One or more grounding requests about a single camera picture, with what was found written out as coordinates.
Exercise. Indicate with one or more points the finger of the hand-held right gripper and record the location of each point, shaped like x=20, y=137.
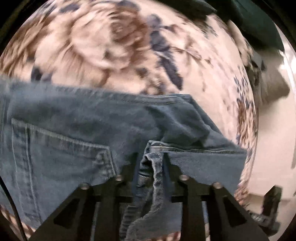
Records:
x=272, y=200

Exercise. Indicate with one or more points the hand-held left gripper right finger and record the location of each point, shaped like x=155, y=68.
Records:
x=194, y=199

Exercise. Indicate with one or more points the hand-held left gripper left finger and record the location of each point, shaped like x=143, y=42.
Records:
x=108, y=197

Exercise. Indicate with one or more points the dark teal pillow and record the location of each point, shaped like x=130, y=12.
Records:
x=256, y=23

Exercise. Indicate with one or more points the grey rolled towel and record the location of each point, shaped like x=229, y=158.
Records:
x=271, y=81

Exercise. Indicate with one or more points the white bed headboard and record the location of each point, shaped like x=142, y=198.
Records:
x=275, y=143

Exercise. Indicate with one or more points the light blue jeans pants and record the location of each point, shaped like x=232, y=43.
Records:
x=81, y=134

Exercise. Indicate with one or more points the floral quilt with checkered border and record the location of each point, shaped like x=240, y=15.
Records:
x=97, y=44

